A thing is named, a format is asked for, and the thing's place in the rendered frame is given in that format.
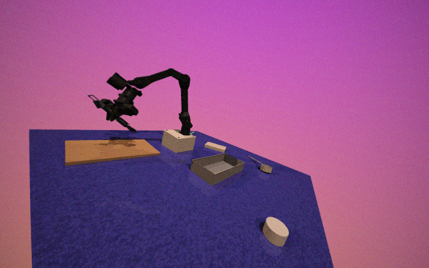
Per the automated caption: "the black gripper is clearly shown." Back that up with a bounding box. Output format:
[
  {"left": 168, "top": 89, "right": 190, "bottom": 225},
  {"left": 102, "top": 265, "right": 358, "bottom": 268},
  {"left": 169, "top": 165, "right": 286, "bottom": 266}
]
[{"left": 101, "top": 92, "right": 138, "bottom": 122}]

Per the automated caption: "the tan short cylinder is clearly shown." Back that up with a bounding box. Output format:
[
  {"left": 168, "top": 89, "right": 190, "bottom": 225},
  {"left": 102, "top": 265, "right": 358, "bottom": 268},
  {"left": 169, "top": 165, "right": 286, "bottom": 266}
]
[{"left": 263, "top": 217, "right": 289, "bottom": 246}]

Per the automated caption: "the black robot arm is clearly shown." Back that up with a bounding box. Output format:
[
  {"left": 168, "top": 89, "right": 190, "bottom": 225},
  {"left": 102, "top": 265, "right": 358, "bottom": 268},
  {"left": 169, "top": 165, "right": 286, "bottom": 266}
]
[{"left": 106, "top": 68, "right": 193, "bottom": 136}]

